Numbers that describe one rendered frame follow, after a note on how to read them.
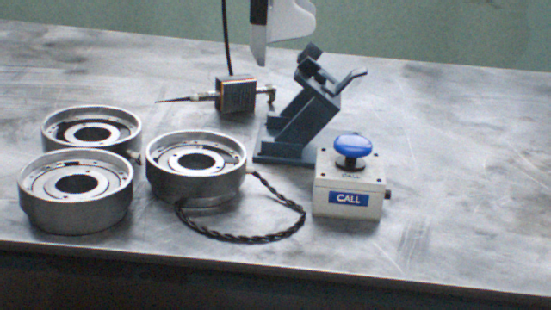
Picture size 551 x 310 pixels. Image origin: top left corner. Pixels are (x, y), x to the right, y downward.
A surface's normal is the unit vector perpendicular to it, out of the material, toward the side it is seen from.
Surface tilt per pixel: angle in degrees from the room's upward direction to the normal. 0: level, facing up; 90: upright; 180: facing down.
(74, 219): 90
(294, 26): 93
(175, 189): 90
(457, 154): 0
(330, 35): 90
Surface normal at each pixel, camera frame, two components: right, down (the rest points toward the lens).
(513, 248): 0.08, -0.88
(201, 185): 0.18, 0.47
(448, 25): -0.07, 0.46
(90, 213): 0.45, 0.44
